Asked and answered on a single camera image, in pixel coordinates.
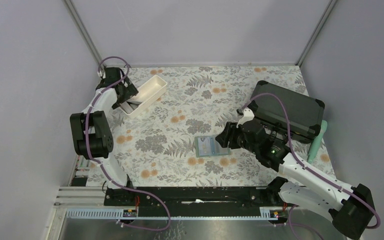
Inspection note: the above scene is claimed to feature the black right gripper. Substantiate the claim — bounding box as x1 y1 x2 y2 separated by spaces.
214 122 259 155

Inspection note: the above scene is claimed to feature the green card holder wallet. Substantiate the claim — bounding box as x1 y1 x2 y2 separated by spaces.
194 135 231 158

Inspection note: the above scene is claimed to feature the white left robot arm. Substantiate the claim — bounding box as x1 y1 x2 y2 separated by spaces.
69 67 138 206

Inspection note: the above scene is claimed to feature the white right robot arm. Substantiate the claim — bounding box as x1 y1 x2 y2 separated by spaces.
215 120 381 240

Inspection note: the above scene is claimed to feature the white rectangular plastic tray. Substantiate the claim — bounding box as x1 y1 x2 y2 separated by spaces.
121 75 168 119

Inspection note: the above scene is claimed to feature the floral patterned table mat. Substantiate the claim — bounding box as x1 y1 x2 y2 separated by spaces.
85 65 339 187

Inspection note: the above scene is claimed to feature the black hard carrying case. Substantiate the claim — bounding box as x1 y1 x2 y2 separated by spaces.
246 80 325 144

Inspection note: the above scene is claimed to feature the mint green cylindrical object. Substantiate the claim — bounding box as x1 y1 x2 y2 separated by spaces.
307 120 328 164

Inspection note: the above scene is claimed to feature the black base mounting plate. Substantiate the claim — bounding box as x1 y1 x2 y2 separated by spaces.
104 186 292 218

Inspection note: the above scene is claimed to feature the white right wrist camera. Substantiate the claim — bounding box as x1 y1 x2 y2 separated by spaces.
236 107 255 128

